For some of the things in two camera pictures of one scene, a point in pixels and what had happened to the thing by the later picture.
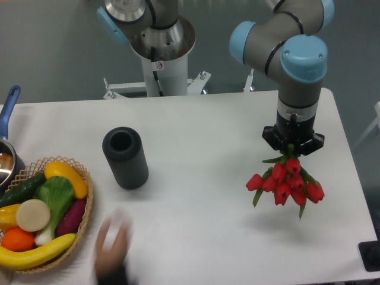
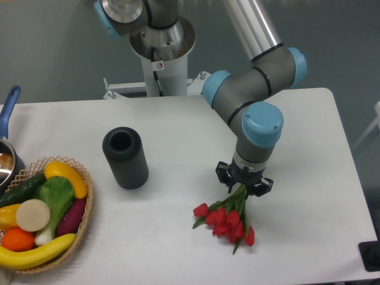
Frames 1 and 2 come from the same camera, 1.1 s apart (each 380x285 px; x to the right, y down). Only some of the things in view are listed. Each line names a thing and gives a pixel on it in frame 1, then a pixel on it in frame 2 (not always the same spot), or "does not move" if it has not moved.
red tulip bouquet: x=286 y=180 -> x=228 y=218
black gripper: x=288 y=131 -> x=244 y=176
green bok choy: x=57 y=193 does not move
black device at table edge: x=370 y=253 does not move
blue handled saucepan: x=11 y=162 does not move
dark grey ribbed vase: x=124 y=148 does not move
